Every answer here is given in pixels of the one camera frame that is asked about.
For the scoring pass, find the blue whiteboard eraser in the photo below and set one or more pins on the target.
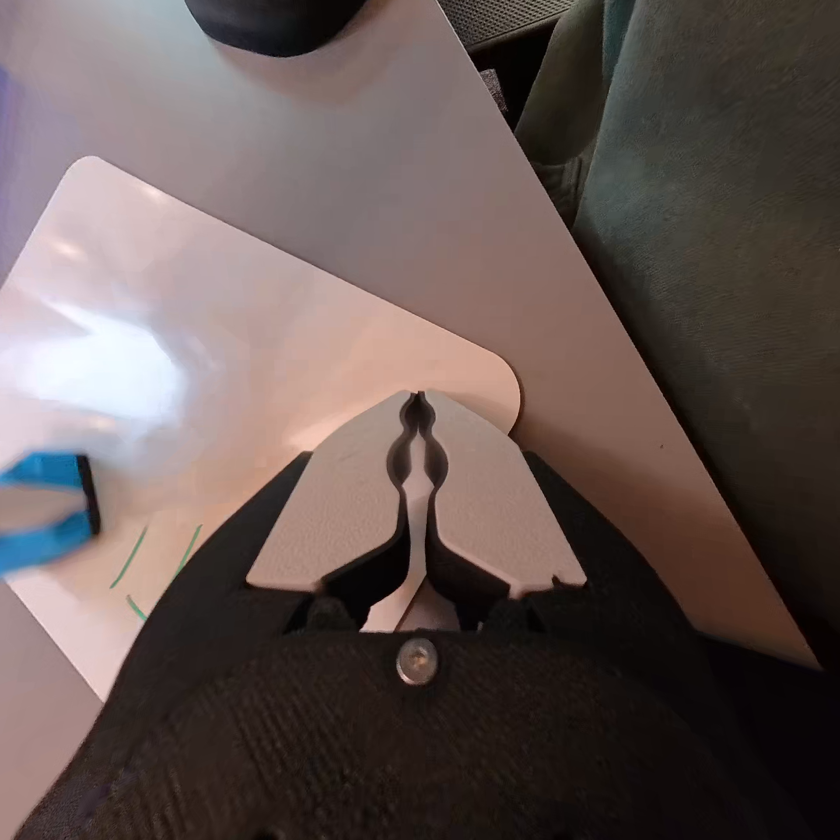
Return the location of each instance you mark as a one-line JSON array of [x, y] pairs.
[[46, 538]]

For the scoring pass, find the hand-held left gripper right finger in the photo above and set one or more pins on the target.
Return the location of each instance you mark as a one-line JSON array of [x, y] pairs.
[[505, 519]]

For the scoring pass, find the person's green sweatshirt torso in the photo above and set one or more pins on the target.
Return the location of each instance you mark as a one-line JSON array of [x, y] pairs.
[[722, 289]]

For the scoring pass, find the grey mesh chair seat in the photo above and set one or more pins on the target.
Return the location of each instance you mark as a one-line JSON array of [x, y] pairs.
[[505, 16]]

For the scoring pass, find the white whiteboard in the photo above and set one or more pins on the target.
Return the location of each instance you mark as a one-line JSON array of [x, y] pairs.
[[263, 328]]

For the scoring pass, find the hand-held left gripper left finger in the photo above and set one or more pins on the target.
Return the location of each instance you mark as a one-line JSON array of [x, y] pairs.
[[328, 519]]

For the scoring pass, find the black mesh chair armrest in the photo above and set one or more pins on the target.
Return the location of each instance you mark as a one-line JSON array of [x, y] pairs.
[[276, 20]]

